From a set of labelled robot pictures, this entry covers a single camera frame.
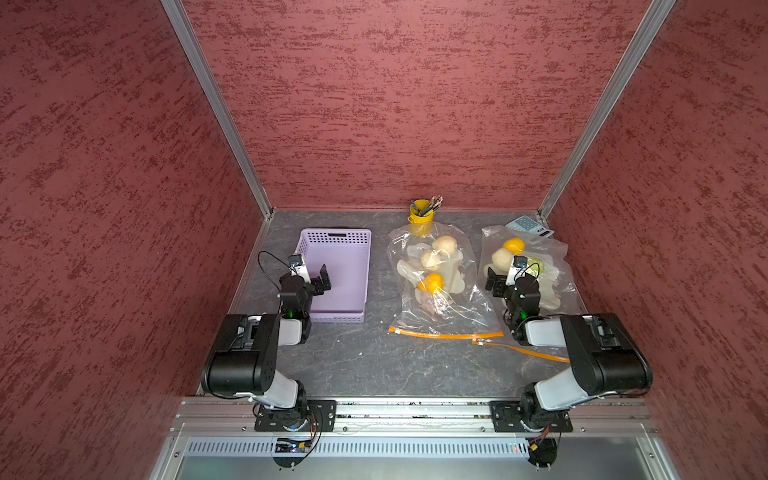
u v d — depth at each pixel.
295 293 0.70
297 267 0.79
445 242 1.05
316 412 0.74
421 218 1.07
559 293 0.97
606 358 0.48
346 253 1.06
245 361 0.45
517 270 0.79
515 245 1.05
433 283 0.95
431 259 0.99
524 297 0.71
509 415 0.74
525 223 1.17
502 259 0.99
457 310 0.92
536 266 1.00
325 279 0.86
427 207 1.03
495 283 0.85
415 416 0.76
